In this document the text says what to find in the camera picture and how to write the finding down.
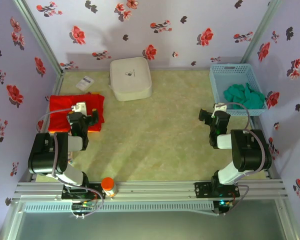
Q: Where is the teal t-shirt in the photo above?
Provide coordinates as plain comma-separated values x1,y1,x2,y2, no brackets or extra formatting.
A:
223,82,266,110

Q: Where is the orange folded t-shirt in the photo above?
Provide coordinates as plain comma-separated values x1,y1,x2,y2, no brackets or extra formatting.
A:
86,91,102,134

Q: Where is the red folded t-shirt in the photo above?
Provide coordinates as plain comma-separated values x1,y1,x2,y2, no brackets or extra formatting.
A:
47,92,106,133

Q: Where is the small printed label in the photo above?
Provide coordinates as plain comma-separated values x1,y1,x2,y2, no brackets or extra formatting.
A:
67,150,76,166

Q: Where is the small white packet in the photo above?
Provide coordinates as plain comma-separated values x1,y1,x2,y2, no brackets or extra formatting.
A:
75,75,95,92

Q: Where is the light blue plastic basket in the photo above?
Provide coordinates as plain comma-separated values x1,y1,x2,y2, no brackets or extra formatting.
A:
209,63,269,117

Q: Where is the white zip case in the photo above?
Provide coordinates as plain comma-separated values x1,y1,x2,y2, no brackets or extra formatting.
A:
109,56,153,102

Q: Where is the orange-lidded white bottle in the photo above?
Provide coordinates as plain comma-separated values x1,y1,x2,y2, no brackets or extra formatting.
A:
100,176,119,199

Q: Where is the green circuit board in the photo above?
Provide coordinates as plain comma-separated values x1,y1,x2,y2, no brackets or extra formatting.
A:
71,201,96,212

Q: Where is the grey metal panel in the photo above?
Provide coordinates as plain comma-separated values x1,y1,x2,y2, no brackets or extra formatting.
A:
0,199,300,240

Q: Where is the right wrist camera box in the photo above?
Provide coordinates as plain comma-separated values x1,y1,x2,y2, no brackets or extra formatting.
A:
213,103,228,113

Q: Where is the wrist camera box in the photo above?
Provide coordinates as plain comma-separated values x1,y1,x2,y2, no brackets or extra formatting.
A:
213,103,228,113
71,101,87,115

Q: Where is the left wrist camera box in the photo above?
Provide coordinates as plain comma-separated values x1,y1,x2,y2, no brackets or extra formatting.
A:
71,101,87,115

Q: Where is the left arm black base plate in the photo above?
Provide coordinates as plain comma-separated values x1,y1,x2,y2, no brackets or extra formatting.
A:
61,182,107,201

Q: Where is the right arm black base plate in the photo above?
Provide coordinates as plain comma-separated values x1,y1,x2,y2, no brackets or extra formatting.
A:
194,181,241,200

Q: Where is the aluminium frame cross rail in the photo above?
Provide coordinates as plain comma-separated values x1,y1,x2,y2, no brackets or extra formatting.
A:
12,178,290,204

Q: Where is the aluminium corner post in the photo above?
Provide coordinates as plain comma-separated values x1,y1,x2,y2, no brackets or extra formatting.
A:
13,0,65,76
239,0,284,65

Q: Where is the grey slotted cable duct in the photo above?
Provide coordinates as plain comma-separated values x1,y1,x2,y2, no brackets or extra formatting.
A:
23,201,215,214

